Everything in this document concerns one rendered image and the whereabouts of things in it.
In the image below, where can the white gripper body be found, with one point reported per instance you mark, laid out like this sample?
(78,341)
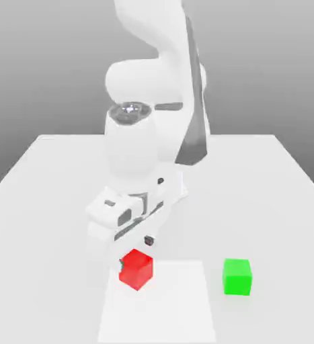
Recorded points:
(148,223)

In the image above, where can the small red cube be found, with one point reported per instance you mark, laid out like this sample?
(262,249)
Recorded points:
(135,270)

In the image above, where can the small green cube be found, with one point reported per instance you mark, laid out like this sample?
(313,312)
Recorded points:
(236,278)

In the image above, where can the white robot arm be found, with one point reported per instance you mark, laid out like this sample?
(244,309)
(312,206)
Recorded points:
(135,145)

